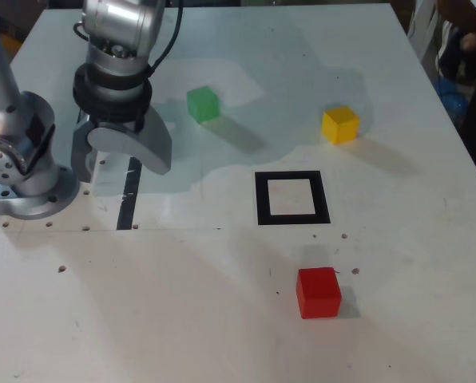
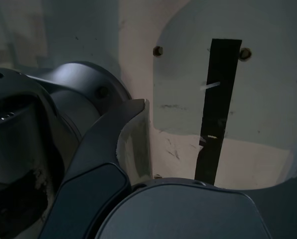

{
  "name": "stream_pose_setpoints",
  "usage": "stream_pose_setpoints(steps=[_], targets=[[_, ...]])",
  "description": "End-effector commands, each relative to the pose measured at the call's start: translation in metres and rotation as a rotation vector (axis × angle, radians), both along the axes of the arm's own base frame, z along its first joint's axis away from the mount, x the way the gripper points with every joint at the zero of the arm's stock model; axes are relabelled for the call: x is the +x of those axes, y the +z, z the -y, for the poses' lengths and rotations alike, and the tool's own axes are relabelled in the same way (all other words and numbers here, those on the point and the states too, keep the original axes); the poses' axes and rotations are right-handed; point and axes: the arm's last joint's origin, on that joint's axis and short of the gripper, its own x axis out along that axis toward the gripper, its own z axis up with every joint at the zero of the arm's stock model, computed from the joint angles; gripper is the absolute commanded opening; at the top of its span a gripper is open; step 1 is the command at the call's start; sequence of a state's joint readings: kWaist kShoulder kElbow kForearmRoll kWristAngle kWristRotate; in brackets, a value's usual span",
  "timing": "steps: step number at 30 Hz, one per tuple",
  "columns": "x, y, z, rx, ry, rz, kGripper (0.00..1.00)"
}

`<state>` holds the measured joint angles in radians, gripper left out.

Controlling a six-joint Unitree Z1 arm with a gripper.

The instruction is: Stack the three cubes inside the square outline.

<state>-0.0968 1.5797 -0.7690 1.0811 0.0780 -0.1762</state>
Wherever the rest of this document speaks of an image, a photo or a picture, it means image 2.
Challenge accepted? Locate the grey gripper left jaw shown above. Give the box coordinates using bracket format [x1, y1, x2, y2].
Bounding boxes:
[37, 98, 154, 239]

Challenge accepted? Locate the black tape strip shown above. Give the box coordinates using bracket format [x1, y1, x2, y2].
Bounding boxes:
[194, 38, 243, 187]

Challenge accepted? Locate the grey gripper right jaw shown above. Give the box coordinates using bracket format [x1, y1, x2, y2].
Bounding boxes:
[97, 135, 297, 239]

